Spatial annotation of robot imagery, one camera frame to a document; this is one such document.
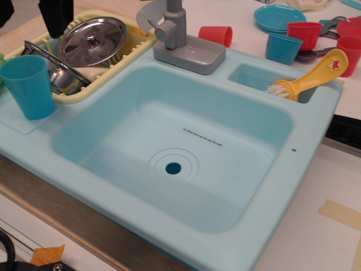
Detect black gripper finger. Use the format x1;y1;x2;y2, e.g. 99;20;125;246
38;0;74;38

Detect tall teal plastic cup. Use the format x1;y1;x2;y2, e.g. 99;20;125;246
1;55;55;120

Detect red cup lying sideways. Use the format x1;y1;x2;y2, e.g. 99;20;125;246
198;26;233;48

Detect light blue toy sink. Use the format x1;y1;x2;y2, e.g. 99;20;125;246
1;49;342;270

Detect short teal plastic cup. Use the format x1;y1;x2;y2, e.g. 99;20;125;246
265;33;303;65

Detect red cup behind teal cup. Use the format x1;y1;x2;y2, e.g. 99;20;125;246
287;21;322;51

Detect red cup at right edge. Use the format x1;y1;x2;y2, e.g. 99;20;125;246
337;36;360;77

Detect shiny steel pot lid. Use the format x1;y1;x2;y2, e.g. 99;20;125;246
58;16;127;67

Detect cream plastic dish rack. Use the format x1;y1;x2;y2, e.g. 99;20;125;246
3;10;159;105

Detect black dark object top left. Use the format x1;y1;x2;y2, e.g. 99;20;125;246
0;0;14;28

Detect steel pot in rack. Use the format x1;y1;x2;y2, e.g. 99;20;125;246
21;41;91;95

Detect white plastic plate in rack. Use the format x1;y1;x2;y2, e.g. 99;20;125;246
136;0;166;34

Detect grey toy faucet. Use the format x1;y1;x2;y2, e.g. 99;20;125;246
147;1;226;75

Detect stack of teal plates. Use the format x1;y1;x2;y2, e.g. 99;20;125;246
253;5;307;33

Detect orange tape piece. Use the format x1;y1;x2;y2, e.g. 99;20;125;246
29;244;65;266

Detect cream plastic object top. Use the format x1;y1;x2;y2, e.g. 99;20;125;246
286;0;329;11

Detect grey plastic spoon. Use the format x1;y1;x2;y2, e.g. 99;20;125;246
295;47;336;62

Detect black device bottom left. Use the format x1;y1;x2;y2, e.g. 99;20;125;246
15;261;74;271

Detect grey plastic utensil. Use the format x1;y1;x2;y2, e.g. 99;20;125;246
320;16;346;40

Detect yellow dish brush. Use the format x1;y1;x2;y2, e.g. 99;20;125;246
265;49;349;102

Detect red bowl at right edge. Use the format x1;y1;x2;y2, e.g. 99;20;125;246
336;17;361;38

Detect black bar at right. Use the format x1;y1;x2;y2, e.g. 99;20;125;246
325;115;360;148

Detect beige masking tape strip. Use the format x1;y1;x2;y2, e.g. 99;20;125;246
319;200;360;231

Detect black cable bottom left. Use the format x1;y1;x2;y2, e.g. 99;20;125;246
0;229;16;271

